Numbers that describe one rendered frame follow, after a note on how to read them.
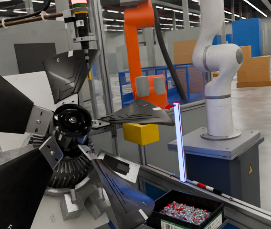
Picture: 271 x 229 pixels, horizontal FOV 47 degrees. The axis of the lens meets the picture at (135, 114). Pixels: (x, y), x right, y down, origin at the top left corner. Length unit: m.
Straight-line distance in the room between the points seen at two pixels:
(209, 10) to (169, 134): 0.98
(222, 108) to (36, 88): 0.81
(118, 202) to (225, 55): 0.81
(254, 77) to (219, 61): 8.71
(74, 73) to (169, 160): 1.25
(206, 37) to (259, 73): 8.65
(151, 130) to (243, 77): 8.85
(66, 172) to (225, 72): 0.79
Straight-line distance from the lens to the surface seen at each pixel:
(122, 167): 1.07
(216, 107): 1.45
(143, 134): 1.39
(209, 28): 1.44
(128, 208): 0.89
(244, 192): 1.50
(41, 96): 1.31
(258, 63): 10.07
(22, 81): 1.35
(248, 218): 1.11
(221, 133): 1.48
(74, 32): 1.00
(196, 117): 2.28
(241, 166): 1.44
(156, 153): 2.09
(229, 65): 1.39
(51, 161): 0.94
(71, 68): 1.12
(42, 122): 0.98
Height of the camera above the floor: 1.39
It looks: 11 degrees down
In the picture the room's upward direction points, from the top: 7 degrees counter-clockwise
